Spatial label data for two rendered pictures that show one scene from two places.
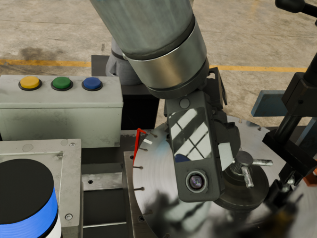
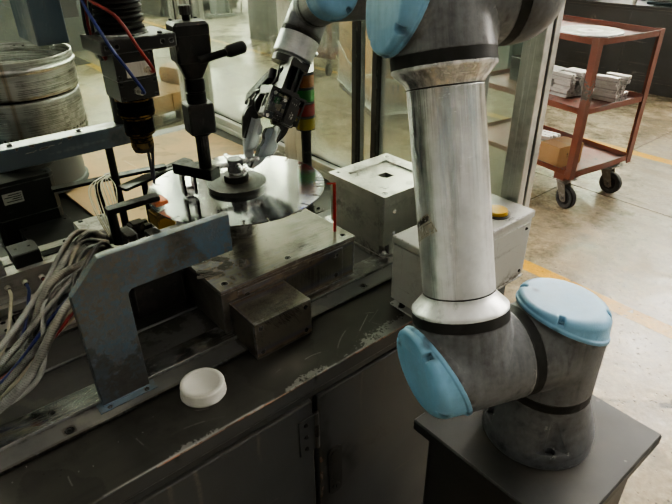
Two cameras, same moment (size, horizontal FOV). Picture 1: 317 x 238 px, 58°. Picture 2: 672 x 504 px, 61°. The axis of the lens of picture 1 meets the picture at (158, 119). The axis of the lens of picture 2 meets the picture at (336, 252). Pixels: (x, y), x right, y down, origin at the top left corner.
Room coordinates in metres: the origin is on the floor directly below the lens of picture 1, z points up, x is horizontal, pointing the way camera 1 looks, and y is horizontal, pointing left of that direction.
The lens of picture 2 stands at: (1.29, -0.34, 1.38)
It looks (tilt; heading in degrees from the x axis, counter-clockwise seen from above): 30 degrees down; 158
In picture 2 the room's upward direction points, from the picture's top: 1 degrees counter-clockwise
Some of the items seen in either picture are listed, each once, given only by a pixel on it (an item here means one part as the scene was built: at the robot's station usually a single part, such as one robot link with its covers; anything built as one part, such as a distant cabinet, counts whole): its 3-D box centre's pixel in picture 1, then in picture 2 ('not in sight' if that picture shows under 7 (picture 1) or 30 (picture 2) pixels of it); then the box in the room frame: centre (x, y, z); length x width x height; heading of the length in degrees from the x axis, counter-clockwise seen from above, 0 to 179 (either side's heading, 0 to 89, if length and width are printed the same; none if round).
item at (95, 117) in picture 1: (63, 112); (462, 256); (0.52, 0.24, 0.82); 0.28 x 0.11 x 0.15; 107
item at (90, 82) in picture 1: (92, 84); not in sight; (0.56, 0.17, 0.90); 0.04 x 0.04 x 0.02
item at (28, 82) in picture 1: (30, 84); (496, 213); (0.52, 0.31, 0.90); 0.04 x 0.04 x 0.02
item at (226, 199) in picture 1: (235, 174); (236, 179); (0.31, -0.14, 0.96); 0.11 x 0.11 x 0.03
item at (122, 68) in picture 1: (128, 61); (541, 401); (0.87, 0.14, 0.80); 0.15 x 0.15 x 0.10
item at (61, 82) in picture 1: (62, 84); not in sight; (0.54, 0.24, 0.90); 0.04 x 0.04 x 0.02
